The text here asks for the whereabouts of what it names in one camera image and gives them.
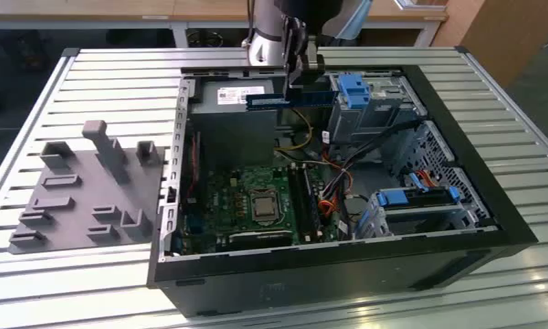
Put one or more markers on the blue RAM stick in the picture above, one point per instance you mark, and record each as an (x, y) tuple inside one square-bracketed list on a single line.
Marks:
[(264, 102)]

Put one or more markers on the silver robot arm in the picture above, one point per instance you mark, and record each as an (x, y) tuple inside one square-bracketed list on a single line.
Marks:
[(266, 24)]

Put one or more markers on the black RAM slot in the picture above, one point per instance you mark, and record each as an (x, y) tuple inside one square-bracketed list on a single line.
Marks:
[(292, 205), (300, 205)]

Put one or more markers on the installed RAM stick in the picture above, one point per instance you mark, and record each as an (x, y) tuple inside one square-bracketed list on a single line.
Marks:
[(313, 205)]

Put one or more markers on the blue drive carrier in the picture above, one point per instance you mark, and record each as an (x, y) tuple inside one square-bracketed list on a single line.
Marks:
[(353, 89)]

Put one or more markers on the metal drive cage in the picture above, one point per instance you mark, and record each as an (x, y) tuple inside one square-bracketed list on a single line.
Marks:
[(383, 116)]

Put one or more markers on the grey power supply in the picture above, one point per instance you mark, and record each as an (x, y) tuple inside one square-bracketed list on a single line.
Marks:
[(232, 137)]

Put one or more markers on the CPU socket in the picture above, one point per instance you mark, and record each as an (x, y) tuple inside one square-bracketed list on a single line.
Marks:
[(266, 192)]

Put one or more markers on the perforated metal disk bay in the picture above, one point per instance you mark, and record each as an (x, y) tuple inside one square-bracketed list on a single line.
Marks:
[(443, 147)]

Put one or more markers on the silver CPU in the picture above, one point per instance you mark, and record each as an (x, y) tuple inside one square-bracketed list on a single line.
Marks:
[(265, 208)]

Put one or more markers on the round grey speaker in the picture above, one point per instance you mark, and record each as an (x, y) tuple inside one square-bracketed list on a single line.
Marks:
[(357, 204)]

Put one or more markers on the blue disk carrier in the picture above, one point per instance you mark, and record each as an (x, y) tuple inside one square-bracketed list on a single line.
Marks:
[(395, 198)]

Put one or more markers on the green motherboard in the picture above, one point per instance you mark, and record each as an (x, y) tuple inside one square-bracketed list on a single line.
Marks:
[(224, 205)]

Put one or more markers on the wooden cabinet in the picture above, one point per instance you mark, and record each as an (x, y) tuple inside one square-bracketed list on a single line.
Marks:
[(507, 34)]

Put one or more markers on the wooden desk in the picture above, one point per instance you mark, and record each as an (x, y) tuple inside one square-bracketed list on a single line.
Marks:
[(96, 10)]

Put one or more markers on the black graphics card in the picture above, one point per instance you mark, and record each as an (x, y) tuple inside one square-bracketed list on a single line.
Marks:
[(260, 238)]

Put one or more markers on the grey parts rack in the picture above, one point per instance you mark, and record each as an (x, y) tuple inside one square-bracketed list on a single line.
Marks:
[(86, 192)]

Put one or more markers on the black PC case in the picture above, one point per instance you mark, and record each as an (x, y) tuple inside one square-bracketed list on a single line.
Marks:
[(301, 281)]

